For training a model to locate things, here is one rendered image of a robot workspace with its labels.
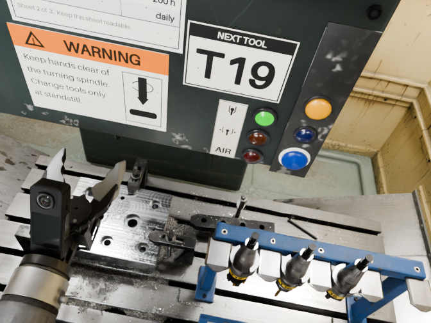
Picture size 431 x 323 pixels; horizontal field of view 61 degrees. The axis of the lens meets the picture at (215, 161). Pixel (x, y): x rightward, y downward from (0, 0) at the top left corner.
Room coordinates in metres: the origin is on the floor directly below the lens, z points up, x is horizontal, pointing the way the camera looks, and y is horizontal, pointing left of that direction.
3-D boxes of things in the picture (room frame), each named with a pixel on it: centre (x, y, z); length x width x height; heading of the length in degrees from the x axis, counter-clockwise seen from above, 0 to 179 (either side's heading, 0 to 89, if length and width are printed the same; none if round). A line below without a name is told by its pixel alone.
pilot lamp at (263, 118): (0.29, -0.04, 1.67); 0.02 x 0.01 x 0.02; 91
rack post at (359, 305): (0.41, -0.49, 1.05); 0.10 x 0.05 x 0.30; 1
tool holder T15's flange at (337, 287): (0.35, -0.32, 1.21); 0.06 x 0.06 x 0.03
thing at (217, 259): (0.35, -0.05, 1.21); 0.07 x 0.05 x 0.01; 1
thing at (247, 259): (0.35, -0.10, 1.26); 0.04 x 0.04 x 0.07
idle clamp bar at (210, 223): (0.58, -0.09, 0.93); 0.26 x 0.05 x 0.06; 96
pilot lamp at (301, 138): (0.29, -0.09, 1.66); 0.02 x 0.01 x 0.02; 91
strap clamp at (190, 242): (0.46, 0.07, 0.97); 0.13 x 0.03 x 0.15; 91
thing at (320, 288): (0.35, -0.27, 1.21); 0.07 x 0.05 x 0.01; 1
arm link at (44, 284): (0.15, 0.20, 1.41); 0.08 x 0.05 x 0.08; 91
